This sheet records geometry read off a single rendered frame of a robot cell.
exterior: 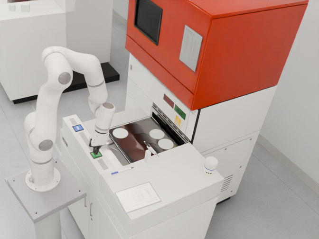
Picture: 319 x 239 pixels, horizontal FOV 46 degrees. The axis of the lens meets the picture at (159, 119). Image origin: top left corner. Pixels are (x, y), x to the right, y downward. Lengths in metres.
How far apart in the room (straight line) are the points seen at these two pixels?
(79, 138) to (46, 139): 0.48
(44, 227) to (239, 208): 1.70
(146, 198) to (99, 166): 0.34
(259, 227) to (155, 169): 1.43
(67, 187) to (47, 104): 0.58
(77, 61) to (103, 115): 0.38
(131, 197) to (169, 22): 1.00
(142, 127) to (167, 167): 0.45
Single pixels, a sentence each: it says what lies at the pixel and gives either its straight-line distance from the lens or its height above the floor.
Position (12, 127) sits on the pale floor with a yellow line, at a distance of 3.96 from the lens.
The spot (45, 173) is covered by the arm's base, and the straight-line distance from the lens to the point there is 2.13.
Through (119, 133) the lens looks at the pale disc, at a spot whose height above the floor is 0.90.
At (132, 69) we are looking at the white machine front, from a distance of 2.81.
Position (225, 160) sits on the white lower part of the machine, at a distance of 2.85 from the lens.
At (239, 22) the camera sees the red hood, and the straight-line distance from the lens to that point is 2.08.
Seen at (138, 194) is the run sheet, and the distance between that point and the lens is 2.03.
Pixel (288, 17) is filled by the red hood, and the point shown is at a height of 1.73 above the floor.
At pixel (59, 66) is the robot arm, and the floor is 1.65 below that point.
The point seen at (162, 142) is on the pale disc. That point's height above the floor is 0.90.
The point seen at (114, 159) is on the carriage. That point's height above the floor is 0.88.
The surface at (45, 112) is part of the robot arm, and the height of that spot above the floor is 1.39.
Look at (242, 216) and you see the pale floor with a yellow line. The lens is 3.36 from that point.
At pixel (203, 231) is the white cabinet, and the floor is 0.48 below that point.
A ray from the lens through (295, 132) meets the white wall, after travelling 3.77.
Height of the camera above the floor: 2.52
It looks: 38 degrees down
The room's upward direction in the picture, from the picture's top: 9 degrees clockwise
